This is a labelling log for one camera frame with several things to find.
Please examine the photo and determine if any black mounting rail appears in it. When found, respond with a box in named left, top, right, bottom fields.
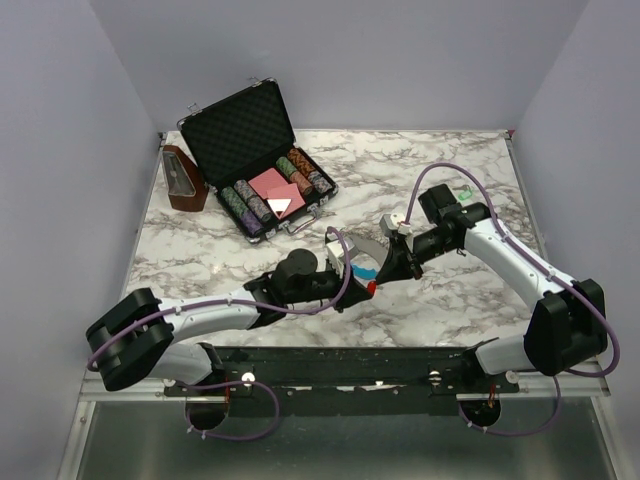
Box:
left=164, top=347, right=519, bottom=417

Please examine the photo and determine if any black poker chip case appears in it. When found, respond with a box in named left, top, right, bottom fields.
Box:
left=177, top=78, right=338, bottom=243

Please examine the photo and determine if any green key tag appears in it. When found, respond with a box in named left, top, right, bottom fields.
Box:
left=457, top=186, right=473, bottom=202

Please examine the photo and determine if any blue silver carabiner keyring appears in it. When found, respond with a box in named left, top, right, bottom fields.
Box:
left=350, top=235, right=387, bottom=281

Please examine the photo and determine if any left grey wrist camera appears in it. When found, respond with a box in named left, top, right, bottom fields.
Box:
left=325, top=237, right=356, bottom=277

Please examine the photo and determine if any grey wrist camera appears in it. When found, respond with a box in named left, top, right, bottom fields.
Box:
left=379, top=213, right=412, bottom=238
left=325, top=237, right=356, bottom=277

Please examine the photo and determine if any white dealer button card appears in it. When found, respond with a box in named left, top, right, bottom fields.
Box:
left=267, top=198, right=291, bottom=218

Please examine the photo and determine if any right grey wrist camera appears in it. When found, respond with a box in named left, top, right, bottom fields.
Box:
left=379, top=213, right=412, bottom=238

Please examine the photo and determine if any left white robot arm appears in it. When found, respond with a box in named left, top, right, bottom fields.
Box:
left=86, top=249, right=376, bottom=395

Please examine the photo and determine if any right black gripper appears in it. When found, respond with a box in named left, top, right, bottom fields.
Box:
left=375, top=227, right=457, bottom=284

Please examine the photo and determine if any red playing card deck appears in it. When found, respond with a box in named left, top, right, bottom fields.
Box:
left=249, top=168, right=305, bottom=220

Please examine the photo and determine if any brown wooden metronome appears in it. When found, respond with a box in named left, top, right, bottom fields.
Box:
left=161, top=145, right=209, bottom=212

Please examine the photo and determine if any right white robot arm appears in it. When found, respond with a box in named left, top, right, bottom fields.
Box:
left=376, top=184, right=608, bottom=392

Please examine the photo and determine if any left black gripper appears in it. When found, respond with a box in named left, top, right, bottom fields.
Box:
left=287, top=259, right=372, bottom=314

